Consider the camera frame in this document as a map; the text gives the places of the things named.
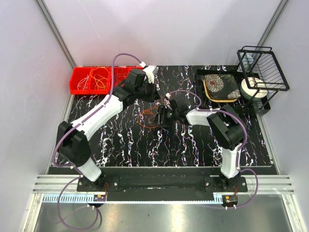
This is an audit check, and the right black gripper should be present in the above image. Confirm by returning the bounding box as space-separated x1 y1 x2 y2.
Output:
151 105 179 128

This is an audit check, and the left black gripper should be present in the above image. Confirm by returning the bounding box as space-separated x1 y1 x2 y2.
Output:
135 79 160 103

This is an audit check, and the orange cable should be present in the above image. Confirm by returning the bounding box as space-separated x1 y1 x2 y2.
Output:
137 101 167 129

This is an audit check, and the yellow cable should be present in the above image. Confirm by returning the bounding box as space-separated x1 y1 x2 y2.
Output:
88 67 110 90

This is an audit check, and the white cable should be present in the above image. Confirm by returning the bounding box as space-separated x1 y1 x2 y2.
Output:
76 74 90 92

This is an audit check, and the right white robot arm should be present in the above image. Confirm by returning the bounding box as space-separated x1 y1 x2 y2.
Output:
153 100 248 192

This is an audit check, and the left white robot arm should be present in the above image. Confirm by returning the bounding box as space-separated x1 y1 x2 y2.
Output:
56 66 160 191

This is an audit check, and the red storage bin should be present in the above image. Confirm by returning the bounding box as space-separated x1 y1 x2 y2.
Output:
128 66 145 74
107 66 129 94
88 66 108 95
69 67 92 95

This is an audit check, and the floral square plate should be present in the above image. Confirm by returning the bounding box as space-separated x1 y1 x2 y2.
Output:
203 74 241 103

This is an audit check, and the white green bowl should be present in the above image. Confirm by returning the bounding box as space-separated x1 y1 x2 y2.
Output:
240 77 268 101

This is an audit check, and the black tray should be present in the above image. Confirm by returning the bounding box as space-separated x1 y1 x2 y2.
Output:
195 69 271 115

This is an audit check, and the glass cup in rack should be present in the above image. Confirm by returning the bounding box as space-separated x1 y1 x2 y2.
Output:
242 55 254 72

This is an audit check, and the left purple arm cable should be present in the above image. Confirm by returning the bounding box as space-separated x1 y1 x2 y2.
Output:
52 52 147 230

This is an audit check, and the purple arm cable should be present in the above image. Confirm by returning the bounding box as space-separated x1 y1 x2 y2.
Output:
166 90 259 210
52 52 147 230

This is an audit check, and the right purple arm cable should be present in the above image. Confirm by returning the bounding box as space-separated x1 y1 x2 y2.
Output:
166 90 259 210

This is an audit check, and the black wire dish rack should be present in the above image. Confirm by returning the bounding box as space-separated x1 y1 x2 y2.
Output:
237 46 290 103

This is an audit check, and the aluminium frame rail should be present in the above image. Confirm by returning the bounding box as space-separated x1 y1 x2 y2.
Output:
33 174 79 193

